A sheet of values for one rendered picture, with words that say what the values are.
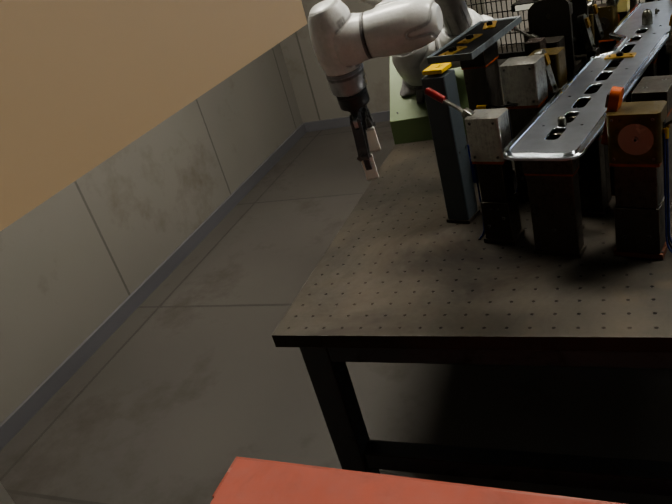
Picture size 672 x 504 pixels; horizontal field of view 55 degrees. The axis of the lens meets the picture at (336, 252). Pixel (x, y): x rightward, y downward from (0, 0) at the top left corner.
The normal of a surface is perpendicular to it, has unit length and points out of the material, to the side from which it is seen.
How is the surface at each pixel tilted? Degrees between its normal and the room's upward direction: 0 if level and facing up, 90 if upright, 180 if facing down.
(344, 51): 101
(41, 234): 90
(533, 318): 0
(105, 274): 90
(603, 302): 0
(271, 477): 0
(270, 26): 90
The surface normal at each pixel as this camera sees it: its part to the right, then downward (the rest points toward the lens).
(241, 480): -0.25, -0.85
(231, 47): 0.91, -0.05
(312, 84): -0.33, 0.52
